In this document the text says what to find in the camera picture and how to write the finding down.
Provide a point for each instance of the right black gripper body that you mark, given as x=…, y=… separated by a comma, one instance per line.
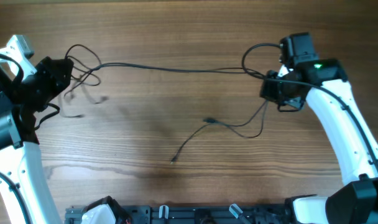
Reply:
x=279, y=93

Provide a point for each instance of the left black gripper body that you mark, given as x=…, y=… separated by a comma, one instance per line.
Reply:
x=43, y=86

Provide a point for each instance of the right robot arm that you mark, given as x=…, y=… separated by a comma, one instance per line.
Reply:
x=323, y=85

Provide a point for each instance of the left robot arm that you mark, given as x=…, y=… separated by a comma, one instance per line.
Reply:
x=23, y=187

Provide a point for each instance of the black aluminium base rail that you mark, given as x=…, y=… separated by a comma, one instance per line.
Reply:
x=263, y=213

